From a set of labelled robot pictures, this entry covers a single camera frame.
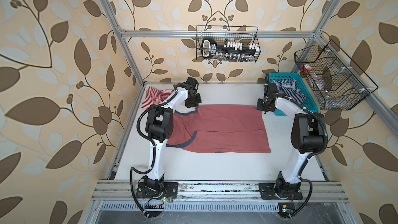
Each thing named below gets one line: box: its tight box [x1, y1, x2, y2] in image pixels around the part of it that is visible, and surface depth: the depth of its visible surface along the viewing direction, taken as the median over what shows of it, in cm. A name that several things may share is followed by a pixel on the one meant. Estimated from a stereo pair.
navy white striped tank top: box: [271, 78, 308, 107], surface depth 111 cm
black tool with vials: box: [201, 37, 261, 62], surface depth 85 cm
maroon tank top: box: [165, 104, 272, 154], surface depth 96 cm
